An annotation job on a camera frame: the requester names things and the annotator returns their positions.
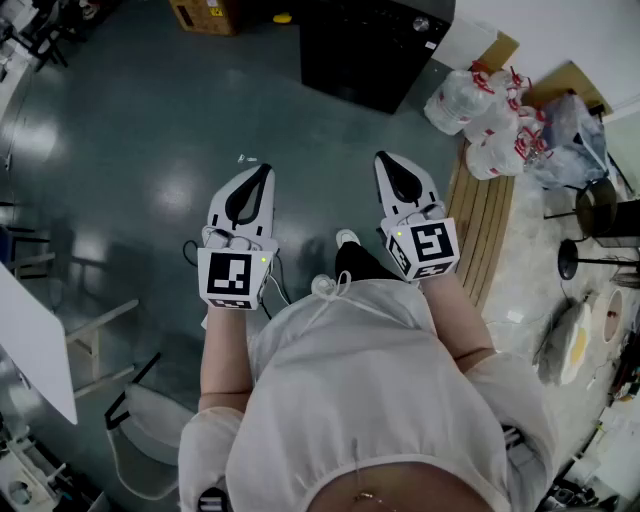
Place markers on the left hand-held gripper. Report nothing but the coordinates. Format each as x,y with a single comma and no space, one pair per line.
230,272

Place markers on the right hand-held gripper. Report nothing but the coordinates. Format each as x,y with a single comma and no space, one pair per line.
430,245

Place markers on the person's right forearm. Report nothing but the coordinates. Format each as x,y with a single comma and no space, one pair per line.
455,320

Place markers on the person's left forearm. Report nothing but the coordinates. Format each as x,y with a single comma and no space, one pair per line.
225,350

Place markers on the black appliance cabinet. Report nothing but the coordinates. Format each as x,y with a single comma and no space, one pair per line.
370,55

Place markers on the person's white shoe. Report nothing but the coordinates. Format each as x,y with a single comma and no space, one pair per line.
346,236
324,285

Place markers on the stack of wooden boards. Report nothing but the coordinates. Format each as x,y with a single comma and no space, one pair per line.
480,210

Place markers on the person's black trousers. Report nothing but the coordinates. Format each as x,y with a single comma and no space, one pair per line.
357,260

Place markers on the white board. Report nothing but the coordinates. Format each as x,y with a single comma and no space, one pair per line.
465,42

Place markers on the bluish crumpled plastic bag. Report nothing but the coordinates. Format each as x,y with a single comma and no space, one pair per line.
570,140

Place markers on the black round stand base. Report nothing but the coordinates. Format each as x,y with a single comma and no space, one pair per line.
569,257

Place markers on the small yellow object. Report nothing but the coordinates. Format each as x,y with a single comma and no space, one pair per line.
282,18

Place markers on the brown cardboard box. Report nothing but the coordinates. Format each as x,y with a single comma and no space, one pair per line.
202,15

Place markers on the black round stool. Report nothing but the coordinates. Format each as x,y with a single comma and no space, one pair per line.
595,202

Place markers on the brown cardboard sheet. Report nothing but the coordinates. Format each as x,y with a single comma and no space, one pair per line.
570,82

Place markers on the person's white blouse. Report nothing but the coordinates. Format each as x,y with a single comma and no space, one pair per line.
350,400

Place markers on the fried egg shaped cushion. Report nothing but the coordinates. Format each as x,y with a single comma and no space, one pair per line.
575,345

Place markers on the white chair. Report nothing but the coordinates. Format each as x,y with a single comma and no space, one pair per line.
145,425

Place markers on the white table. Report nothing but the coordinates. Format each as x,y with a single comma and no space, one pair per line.
30,345

